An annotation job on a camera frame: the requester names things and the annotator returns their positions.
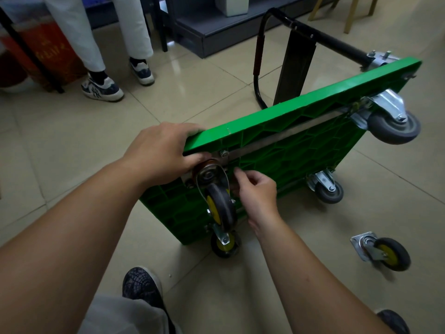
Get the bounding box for person's right hand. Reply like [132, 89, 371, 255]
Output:
[233, 167, 283, 237]

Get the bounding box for person's left hand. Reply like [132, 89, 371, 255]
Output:
[120, 122, 213, 189]

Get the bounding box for green platform trolley deck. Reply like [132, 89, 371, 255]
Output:
[139, 7, 422, 246]

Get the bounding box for person's right forearm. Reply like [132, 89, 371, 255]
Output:
[255, 217, 395, 334]

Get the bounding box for person's left forearm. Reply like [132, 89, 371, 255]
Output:
[0, 158, 146, 334]

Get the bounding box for person's dark shoe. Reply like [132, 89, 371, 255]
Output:
[375, 308, 412, 334]
[122, 267, 176, 334]

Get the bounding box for person's light trousers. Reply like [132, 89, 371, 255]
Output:
[78, 294, 181, 334]

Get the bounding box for white box on shelf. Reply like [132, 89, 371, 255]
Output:
[214, 0, 250, 17]

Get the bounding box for wooden stool legs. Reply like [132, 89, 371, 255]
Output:
[307, 0, 380, 34]

